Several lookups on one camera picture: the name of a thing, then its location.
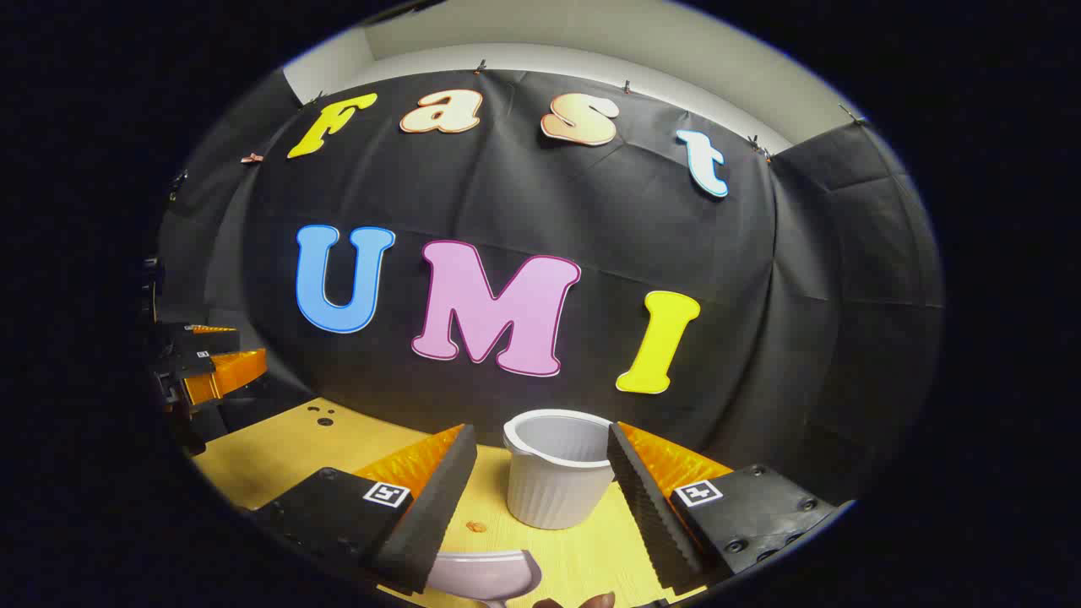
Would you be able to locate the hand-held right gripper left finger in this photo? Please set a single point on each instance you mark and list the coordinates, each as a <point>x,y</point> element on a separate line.
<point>431,507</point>

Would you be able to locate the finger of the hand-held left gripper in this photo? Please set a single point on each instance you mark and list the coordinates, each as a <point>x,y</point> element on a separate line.
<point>224,376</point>
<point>203,339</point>

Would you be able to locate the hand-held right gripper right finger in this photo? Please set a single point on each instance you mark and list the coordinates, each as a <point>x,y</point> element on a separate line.
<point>650,515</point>

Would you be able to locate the light purple dustpan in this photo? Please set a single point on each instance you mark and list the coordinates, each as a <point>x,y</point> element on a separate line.
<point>481,574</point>

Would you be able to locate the white ribbed garbage bin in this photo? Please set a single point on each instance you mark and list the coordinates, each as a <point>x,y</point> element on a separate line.
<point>549,498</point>

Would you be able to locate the brown trash piece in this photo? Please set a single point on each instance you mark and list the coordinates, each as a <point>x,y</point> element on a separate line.
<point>574,601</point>

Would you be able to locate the yellow wooden desktop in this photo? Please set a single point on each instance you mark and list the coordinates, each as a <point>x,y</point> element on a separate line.
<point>287,456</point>

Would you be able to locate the black backdrop cloth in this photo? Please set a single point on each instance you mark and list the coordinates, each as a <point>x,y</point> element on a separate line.
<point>591,219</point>

